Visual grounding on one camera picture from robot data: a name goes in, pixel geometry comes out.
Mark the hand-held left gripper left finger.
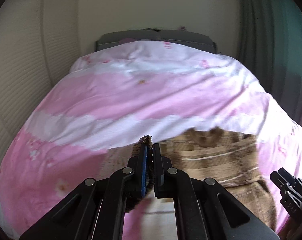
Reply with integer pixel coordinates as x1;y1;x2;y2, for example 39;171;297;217
19;142;154;240

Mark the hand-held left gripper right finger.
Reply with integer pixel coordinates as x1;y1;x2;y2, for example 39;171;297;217
153;144;279;240

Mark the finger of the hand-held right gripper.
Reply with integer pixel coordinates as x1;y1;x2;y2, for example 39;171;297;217
277;168;302;200
270;171;302;217

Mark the brown striped small garment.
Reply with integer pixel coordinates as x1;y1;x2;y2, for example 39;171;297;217
101;127;278;235

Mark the pink floral duvet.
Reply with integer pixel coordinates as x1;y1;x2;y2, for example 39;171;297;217
0;40;302;240

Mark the grey bed headboard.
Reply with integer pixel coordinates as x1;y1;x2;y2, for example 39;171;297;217
95;29;221;54

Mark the grey-green curtain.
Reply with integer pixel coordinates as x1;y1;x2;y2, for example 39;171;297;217
237;0;302;130

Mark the white louvered wardrobe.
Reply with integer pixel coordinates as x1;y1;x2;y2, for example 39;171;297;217
0;0;81;180

